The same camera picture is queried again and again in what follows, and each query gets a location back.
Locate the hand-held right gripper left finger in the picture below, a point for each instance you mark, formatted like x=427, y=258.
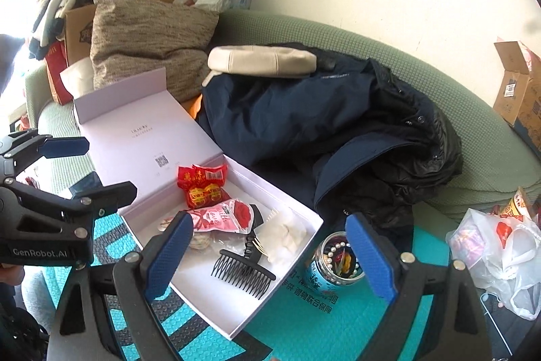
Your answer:
x=169, y=255

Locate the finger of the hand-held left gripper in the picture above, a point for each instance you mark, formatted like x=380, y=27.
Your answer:
x=110, y=196
x=65, y=147

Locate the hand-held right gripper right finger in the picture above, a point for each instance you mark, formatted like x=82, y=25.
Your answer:
x=372, y=259

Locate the blue can of pearls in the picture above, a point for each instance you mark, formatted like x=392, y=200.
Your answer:
x=338, y=263

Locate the rose-shaped pastry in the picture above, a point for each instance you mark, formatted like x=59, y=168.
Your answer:
x=198, y=238

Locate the pink cone-shaped packet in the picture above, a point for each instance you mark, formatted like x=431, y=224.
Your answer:
x=219, y=217

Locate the white gift box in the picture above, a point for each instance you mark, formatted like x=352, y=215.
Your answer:
x=135, y=124

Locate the black hair comb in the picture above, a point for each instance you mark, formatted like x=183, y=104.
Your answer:
x=245, y=272

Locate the red candy packet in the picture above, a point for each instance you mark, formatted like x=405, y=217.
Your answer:
x=203, y=183

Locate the clear zip bag of snacks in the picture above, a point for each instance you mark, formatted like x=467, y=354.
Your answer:
x=283, y=234

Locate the person's left forearm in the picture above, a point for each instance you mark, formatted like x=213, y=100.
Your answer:
x=21, y=318

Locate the black smartphone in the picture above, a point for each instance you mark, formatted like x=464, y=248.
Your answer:
x=86, y=182

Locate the red box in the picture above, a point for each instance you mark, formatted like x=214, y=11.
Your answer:
x=57, y=73

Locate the teal bubble mailer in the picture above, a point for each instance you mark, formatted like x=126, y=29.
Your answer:
x=304, y=314

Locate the orange plastic item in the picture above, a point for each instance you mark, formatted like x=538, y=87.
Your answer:
x=194, y=107

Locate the brown woven pillow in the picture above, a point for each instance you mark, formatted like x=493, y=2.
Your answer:
x=148, y=44

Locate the navy jacket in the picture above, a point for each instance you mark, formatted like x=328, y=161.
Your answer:
x=317, y=124

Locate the snack cup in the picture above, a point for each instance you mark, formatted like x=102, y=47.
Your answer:
x=517, y=206

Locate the green sofa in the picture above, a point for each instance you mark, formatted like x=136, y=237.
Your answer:
x=443, y=98

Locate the beige cap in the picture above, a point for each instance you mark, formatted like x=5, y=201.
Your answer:
x=262, y=60

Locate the open cardboard box with label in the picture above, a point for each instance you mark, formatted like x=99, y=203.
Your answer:
x=517, y=90

